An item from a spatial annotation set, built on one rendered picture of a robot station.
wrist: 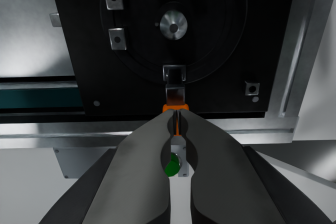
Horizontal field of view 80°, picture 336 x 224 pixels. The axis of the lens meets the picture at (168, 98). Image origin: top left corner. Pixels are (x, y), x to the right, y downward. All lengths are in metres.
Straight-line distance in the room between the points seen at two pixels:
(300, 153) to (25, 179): 1.74
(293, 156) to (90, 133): 1.71
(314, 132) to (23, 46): 0.53
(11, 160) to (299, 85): 0.58
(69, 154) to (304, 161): 1.82
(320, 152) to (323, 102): 1.51
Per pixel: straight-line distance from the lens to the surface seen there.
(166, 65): 0.21
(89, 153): 0.34
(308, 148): 1.89
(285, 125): 0.33
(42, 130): 0.35
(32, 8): 0.33
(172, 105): 0.15
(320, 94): 0.46
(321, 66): 0.44
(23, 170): 0.61
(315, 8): 0.28
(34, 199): 0.67
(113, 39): 0.20
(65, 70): 0.33
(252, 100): 0.27
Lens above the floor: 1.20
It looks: 63 degrees down
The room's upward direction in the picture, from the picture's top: 178 degrees counter-clockwise
